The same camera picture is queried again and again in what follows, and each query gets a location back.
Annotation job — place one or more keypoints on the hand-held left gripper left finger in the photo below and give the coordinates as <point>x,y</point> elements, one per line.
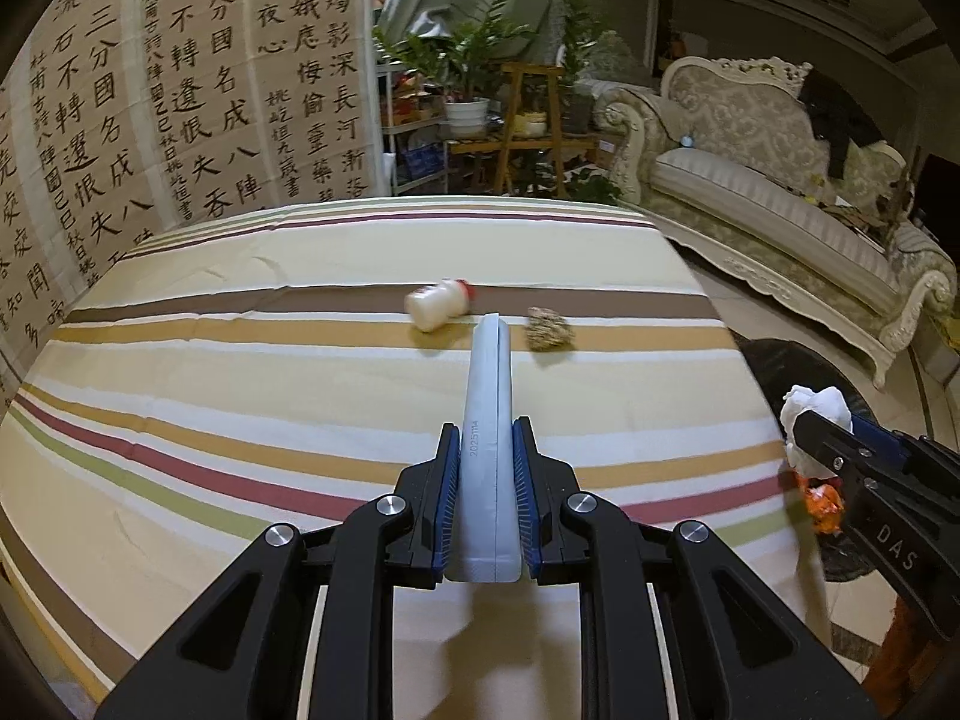
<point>448,495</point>

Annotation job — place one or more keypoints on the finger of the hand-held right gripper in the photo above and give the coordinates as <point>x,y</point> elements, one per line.
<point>881,439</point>
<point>825,450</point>

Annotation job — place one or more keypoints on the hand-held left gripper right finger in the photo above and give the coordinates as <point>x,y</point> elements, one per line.
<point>525,495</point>

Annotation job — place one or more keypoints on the white tissue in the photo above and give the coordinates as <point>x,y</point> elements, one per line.
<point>817,399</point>

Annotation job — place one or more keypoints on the black bag trash bin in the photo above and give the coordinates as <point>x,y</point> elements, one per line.
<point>772,364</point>

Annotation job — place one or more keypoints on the orange crumpled wrapper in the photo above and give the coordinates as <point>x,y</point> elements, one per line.
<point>825,504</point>

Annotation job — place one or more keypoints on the gold foil ball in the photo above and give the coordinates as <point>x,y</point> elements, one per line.
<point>550,328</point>

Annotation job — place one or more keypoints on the white bottle with red cap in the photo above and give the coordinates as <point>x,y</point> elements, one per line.
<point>439,304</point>

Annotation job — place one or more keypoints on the brown cardboard pieces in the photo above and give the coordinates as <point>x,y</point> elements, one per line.
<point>855,214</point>

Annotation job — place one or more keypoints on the cream ornate sofa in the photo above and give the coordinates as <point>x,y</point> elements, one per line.
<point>750,202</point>

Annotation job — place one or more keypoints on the striped tablecloth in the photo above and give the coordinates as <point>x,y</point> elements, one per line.
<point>225,360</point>

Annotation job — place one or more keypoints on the small leafy floor plant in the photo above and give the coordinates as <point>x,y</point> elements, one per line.
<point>592,186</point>

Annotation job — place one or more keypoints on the black clothing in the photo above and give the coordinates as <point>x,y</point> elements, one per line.
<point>832,112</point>

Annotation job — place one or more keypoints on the blue storage crate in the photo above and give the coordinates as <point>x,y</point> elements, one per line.
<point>421,162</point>

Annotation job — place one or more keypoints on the wooden plant stand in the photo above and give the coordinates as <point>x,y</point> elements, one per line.
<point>532,142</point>

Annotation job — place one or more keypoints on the metal storage shelf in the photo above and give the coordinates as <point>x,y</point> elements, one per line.
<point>409,127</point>

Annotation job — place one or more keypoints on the yellow packet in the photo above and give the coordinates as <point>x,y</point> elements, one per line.
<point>534,124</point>

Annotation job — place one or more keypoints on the green plant in white pot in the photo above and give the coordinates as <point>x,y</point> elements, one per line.
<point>466,116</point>

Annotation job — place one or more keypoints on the tall green plant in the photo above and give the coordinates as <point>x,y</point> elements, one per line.
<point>577,22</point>

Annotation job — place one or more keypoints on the calligraphy folding screen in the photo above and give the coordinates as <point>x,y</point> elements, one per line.
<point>150,90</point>

